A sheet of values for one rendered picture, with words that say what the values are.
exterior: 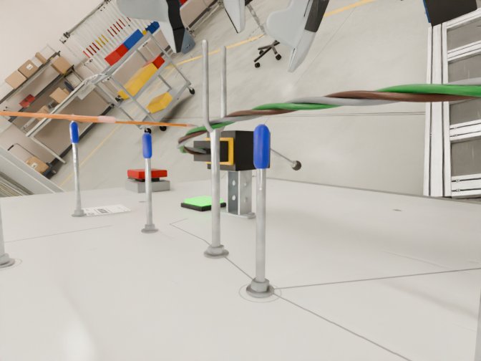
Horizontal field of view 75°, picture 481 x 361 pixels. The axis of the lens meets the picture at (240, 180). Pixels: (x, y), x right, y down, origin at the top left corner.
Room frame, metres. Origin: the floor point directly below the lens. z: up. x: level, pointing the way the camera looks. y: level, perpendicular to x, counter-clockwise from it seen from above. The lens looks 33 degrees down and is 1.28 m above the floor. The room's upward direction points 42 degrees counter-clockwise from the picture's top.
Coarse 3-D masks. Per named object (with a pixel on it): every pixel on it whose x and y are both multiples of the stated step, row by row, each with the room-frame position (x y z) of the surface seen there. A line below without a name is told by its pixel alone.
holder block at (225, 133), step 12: (228, 132) 0.28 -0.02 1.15; (240, 132) 0.28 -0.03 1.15; (252, 132) 0.28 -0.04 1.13; (240, 144) 0.27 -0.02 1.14; (252, 144) 0.28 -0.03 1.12; (240, 156) 0.27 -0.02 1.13; (252, 156) 0.28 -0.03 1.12; (228, 168) 0.27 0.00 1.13; (240, 168) 0.27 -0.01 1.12; (252, 168) 0.27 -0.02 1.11
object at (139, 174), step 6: (144, 168) 0.53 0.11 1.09; (156, 168) 0.52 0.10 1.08; (132, 174) 0.49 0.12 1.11; (138, 174) 0.47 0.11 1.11; (144, 174) 0.48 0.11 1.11; (156, 174) 0.48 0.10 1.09; (162, 174) 0.48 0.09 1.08; (138, 180) 0.50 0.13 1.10; (144, 180) 0.48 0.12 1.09; (156, 180) 0.49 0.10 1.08
